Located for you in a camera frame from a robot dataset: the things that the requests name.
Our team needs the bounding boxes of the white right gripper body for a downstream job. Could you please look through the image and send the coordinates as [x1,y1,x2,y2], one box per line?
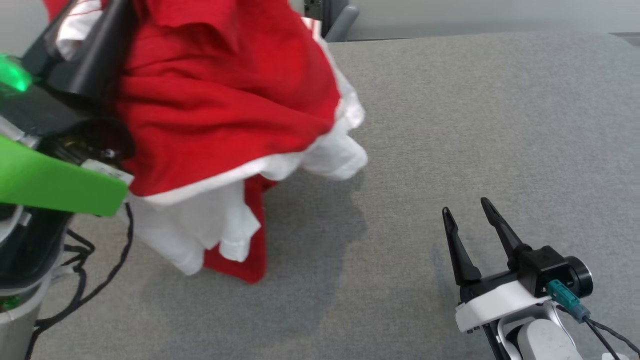
[455,270,551,333]

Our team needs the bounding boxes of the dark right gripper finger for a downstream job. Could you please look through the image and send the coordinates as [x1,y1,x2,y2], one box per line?
[442,206,482,287]
[481,198,532,271]

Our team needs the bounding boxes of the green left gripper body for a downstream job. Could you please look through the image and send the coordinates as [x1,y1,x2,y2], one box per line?
[0,135,130,217]

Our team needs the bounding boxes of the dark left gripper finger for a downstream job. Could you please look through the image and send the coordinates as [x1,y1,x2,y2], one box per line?
[47,0,138,96]
[21,20,66,76]

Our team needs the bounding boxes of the red jersey with white sleeves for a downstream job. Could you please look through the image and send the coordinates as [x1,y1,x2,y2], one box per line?
[42,0,369,285]

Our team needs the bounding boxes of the grey fabric sofa cushion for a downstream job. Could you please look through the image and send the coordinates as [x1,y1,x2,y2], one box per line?
[30,32,640,360]

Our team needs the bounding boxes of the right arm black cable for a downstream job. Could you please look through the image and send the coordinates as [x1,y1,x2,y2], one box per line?
[546,280,640,360]

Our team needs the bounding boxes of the grey metal partition post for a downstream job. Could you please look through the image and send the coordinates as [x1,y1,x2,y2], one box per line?
[303,0,346,36]

